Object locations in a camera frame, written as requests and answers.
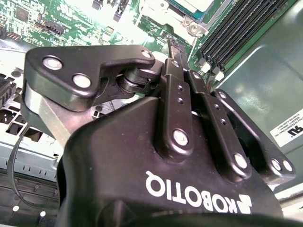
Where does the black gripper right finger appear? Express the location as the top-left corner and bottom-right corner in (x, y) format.
(176, 44), (297, 186)

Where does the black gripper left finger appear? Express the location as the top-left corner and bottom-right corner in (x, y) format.
(21, 39), (195, 164)

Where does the silver CPU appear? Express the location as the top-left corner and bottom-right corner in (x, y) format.
(165, 0), (213, 21)

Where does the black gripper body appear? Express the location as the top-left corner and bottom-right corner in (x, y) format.
(58, 96), (285, 227)

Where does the metal socket cover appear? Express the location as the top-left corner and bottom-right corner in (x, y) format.
(139, 0), (187, 28)

